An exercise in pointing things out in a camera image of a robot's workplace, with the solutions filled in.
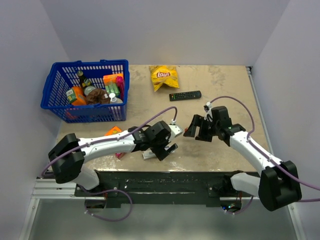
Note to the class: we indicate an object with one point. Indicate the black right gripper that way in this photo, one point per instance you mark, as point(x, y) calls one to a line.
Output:
point(198, 120)

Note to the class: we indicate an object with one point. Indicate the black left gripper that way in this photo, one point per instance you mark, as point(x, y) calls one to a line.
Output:
point(161, 152)

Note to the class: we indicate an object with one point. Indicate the white remote control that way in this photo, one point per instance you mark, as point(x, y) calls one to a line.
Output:
point(148, 154)

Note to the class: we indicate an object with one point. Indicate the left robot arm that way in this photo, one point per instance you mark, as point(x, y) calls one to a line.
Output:
point(70, 154)

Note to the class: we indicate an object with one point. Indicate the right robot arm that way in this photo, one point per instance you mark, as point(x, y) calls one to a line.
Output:
point(276, 185)

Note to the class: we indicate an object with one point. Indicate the black TV remote control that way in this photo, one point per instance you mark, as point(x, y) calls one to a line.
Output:
point(181, 96)

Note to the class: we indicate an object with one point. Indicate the yellow Lays chips bag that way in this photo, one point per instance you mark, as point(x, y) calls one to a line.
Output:
point(164, 75)

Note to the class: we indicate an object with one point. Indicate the small white-capped bottle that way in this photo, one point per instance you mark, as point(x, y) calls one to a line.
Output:
point(114, 99)

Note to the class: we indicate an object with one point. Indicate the orange green snack box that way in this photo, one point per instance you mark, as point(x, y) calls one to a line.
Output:
point(114, 83)

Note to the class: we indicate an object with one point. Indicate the brown round package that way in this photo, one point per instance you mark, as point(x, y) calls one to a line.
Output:
point(97, 96)

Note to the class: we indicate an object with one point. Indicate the orange juice carton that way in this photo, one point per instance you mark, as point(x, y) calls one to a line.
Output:
point(75, 96)

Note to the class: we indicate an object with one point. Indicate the dark glass bottle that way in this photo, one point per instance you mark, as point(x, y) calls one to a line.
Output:
point(85, 83)

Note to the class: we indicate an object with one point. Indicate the blue plastic shopping basket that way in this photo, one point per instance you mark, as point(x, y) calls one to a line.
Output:
point(63, 76)

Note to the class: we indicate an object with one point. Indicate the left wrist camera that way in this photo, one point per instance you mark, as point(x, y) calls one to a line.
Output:
point(176, 130)

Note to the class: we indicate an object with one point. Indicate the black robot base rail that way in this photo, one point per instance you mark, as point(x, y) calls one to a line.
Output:
point(161, 188)

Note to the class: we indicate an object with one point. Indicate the aluminium frame rail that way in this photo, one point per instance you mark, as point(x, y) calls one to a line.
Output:
point(292, 208)

